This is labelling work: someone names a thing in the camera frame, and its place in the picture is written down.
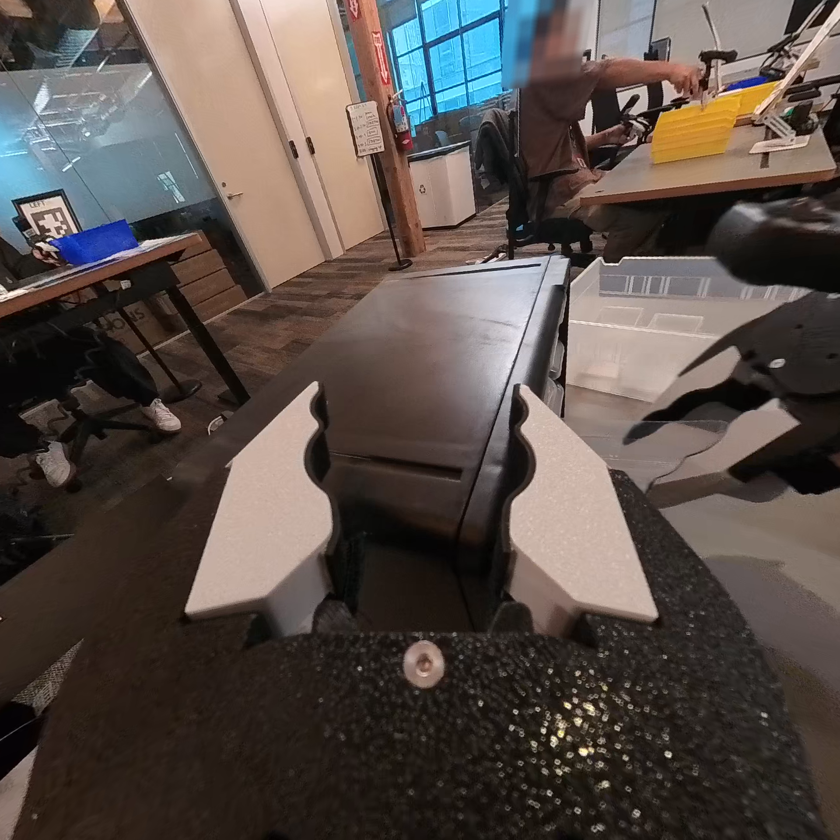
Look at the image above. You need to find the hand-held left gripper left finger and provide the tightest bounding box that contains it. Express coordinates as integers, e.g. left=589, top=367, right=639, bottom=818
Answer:
left=185, top=381, right=339, bottom=636

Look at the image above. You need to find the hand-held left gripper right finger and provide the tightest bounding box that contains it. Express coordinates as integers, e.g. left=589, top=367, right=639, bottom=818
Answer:
left=505, top=384, right=659, bottom=636

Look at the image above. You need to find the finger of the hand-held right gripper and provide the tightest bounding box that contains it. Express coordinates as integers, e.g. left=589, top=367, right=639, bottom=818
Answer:
left=622, top=387, right=803, bottom=492
left=675, top=314, right=765, bottom=403

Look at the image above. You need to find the clear plastic storage bin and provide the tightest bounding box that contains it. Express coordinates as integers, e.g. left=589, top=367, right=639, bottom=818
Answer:
left=566, top=256, right=840, bottom=404

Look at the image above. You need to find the black drawer cabinet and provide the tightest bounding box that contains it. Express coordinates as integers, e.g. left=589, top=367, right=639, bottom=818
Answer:
left=0, top=255, right=572, bottom=706

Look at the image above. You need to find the white recycling cabinet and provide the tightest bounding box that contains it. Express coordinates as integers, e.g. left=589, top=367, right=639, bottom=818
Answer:
left=407, top=141, right=476, bottom=231

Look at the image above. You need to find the white sneaker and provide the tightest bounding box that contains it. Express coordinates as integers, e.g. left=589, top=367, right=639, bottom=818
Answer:
left=34, top=441, right=74, bottom=488
left=141, top=398, right=182, bottom=434

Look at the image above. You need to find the grey office desk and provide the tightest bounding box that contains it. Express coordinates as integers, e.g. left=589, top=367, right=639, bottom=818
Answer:
left=581, top=121, right=837, bottom=263

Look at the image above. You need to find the white angled stand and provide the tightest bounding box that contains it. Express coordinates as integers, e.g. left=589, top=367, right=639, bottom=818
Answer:
left=748, top=0, right=840, bottom=155

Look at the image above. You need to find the yellow plastic bin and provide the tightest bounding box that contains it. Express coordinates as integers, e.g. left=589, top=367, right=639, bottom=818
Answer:
left=656, top=98, right=739, bottom=132
left=721, top=82, right=782, bottom=120
left=651, top=115, right=732, bottom=165

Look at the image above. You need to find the black office chair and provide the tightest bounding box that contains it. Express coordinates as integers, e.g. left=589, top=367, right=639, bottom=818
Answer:
left=474, top=108, right=595, bottom=258

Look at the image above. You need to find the cardboard box stack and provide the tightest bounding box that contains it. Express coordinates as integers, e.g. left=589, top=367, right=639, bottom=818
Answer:
left=112, top=230, right=247, bottom=355

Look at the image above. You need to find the brown desk with black legs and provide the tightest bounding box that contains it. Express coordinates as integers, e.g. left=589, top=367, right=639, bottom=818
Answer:
left=0, top=231, right=252, bottom=408

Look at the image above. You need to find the wooden pillar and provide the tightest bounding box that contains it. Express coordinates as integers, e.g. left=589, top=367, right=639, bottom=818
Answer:
left=344, top=0, right=427, bottom=257

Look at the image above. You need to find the framed marker sign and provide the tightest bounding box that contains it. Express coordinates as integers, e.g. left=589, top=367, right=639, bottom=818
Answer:
left=12, top=189, right=83, bottom=253

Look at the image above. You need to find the white double door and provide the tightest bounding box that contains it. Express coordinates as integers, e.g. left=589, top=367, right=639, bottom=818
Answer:
left=230, top=0, right=388, bottom=260

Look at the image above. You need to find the red fire extinguisher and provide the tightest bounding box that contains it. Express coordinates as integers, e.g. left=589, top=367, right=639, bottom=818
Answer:
left=387, top=94, right=413, bottom=153

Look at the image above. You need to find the large grid window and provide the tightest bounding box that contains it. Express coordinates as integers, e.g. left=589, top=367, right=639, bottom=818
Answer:
left=392, top=0, right=509, bottom=119

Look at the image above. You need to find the white door silver handle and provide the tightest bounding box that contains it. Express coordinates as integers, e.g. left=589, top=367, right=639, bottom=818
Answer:
left=121, top=0, right=329, bottom=293

